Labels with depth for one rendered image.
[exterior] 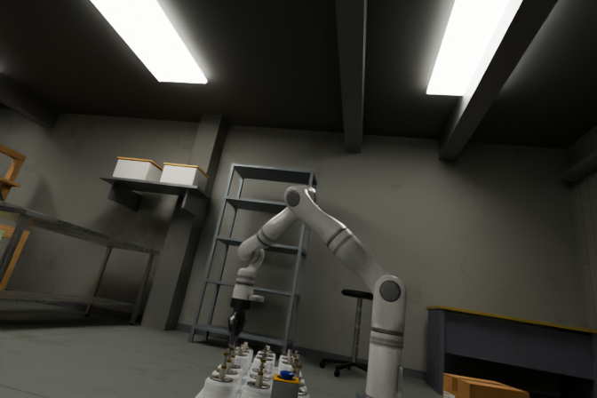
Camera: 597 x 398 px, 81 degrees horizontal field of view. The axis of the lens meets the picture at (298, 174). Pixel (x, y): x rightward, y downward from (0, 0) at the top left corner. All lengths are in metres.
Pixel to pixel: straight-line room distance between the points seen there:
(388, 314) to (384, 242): 3.31
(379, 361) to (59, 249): 5.20
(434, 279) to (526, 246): 1.08
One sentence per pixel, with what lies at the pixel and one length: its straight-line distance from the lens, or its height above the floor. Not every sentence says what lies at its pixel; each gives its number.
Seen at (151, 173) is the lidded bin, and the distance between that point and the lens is 4.69.
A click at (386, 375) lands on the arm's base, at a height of 0.37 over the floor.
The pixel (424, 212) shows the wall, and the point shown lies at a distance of 4.52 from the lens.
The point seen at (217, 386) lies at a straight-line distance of 1.26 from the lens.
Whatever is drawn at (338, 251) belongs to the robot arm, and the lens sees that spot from 1.14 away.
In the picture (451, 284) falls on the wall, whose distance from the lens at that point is 4.43.
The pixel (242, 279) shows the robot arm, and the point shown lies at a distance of 1.37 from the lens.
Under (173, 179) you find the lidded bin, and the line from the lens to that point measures 4.42.
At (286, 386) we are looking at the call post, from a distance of 1.09.
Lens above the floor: 0.51
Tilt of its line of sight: 20 degrees up
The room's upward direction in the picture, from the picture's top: 10 degrees clockwise
